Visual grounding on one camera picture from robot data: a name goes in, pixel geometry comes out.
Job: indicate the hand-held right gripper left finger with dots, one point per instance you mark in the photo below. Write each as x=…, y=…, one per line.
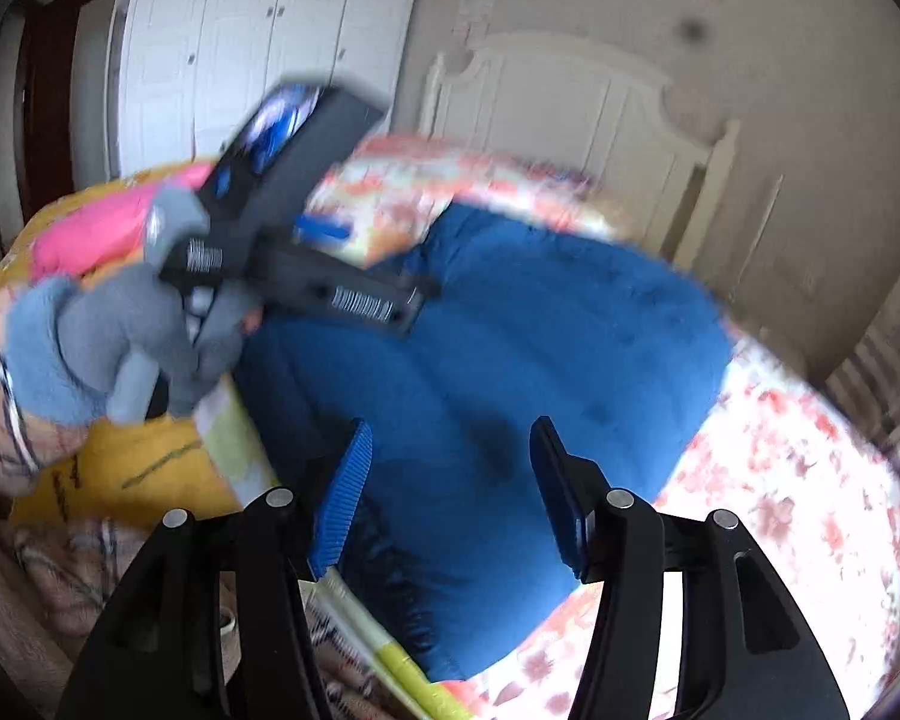
x=341, y=495

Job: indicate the white wooden headboard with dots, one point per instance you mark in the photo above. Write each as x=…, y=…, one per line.
x=555, y=112

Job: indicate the person's left hand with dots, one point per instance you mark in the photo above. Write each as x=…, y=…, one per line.
x=120, y=345

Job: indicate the dark wooden door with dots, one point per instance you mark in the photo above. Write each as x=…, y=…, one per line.
x=45, y=90

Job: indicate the white wardrobe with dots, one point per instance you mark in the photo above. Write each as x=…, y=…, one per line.
x=217, y=30

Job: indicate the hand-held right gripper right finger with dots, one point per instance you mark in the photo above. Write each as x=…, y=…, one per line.
x=559, y=495

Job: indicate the striped boat print curtain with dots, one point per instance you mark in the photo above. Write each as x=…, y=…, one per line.
x=877, y=367

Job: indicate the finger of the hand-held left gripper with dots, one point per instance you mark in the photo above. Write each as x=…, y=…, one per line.
x=199, y=259
x=345, y=296

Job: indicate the pink cloth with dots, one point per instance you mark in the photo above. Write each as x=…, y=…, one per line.
x=97, y=229

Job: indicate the paper wall notice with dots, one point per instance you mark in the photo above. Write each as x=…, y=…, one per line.
x=474, y=15

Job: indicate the blue padded jacket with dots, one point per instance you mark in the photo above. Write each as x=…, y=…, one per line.
x=532, y=330

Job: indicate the floral quilt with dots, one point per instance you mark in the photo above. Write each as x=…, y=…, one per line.
x=420, y=180

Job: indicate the pink floral bed sheet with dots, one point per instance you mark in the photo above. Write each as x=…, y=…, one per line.
x=780, y=480

